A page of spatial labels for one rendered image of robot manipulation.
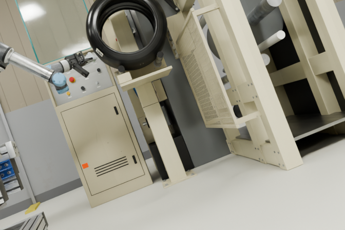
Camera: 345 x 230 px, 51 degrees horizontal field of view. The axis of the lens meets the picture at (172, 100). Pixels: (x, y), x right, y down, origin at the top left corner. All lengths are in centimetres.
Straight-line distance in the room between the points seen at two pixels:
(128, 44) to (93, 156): 98
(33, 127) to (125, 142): 243
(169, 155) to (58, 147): 275
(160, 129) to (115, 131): 49
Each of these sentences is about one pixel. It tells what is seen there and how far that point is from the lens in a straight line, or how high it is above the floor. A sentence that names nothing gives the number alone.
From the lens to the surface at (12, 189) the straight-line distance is 219.
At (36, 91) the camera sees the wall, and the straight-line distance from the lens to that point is 542.
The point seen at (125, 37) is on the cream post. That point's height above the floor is 118.
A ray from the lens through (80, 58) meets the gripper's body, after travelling 245.
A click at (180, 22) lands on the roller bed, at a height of 113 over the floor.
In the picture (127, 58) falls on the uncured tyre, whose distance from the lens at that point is 247.
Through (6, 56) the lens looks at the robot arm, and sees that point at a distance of 227.
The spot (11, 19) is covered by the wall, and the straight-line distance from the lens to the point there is 571.
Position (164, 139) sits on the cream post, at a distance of 281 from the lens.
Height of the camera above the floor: 50
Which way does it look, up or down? 2 degrees up
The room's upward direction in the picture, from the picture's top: 21 degrees counter-clockwise
